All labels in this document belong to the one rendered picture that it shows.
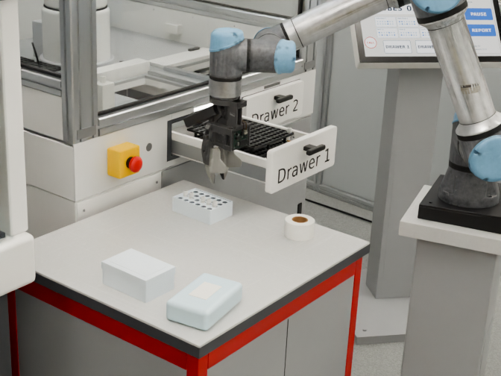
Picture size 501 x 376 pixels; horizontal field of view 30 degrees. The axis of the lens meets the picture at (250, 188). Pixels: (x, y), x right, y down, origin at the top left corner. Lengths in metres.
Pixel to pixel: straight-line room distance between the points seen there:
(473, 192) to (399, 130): 0.94
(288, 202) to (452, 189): 0.78
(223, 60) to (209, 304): 0.59
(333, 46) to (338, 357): 2.29
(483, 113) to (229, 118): 0.58
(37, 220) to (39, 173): 0.13
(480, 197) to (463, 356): 0.43
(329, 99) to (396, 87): 1.20
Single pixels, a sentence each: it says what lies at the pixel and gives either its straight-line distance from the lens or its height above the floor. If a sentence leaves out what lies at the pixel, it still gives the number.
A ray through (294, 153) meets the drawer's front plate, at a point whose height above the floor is 0.90.
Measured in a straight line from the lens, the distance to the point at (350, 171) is 4.40.
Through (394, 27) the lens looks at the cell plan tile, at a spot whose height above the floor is 1.06.
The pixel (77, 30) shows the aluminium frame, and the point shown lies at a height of 1.21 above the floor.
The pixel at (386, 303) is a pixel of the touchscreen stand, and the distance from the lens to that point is 3.49.
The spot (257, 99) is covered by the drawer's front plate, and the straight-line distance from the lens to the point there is 2.71.
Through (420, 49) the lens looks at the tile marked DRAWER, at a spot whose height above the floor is 1.00.
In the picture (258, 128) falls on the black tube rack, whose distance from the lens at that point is 2.50.
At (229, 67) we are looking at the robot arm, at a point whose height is 1.15.
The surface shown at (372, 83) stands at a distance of 4.23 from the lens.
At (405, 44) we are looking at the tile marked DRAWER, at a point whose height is 1.01.
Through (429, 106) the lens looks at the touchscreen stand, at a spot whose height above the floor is 0.78.
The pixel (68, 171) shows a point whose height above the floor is 0.87.
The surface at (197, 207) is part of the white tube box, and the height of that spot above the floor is 0.80.
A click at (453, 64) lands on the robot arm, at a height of 1.18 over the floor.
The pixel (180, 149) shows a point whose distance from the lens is 2.46.
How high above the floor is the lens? 1.67
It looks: 22 degrees down
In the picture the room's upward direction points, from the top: 3 degrees clockwise
